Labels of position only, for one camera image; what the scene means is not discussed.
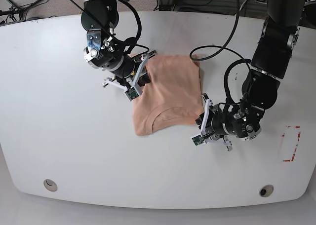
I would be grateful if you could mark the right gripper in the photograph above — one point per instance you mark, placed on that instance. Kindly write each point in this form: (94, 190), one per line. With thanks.
(132, 72)

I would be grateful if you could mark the table cable grommet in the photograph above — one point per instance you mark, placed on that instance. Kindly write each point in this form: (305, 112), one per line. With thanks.
(50, 185)
(266, 190)

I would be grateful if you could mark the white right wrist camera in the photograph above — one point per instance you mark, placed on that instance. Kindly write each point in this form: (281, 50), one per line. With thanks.
(133, 93)

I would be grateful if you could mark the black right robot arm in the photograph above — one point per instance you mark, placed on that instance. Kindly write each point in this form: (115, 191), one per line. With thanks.
(104, 50)

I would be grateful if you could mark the peach T-shirt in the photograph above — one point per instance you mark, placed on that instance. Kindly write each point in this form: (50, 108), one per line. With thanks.
(173, 97)

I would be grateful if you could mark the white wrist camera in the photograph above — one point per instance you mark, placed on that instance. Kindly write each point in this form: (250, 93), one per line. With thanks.
(198, 140)
(133, 93)

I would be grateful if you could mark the left table cable grommet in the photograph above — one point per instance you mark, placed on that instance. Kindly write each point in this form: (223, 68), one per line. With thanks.
(50, 185)

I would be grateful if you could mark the red tape rectangle marking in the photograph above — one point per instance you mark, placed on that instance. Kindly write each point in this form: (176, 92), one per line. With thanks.
(289, 143)

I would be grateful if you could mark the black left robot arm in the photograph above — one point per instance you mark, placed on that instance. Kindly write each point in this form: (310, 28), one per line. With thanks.
(259, 91)

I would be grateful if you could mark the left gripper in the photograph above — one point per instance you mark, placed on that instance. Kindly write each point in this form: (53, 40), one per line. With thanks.
(211, 126)

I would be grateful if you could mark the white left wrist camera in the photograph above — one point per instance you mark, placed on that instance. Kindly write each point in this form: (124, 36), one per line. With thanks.
(198, 140)

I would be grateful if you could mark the black tripod stand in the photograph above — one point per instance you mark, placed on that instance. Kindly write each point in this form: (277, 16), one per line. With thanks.
(37, 9)

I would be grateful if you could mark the right table cable grommet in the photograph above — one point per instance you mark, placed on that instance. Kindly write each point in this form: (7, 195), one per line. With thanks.
(266, 190)

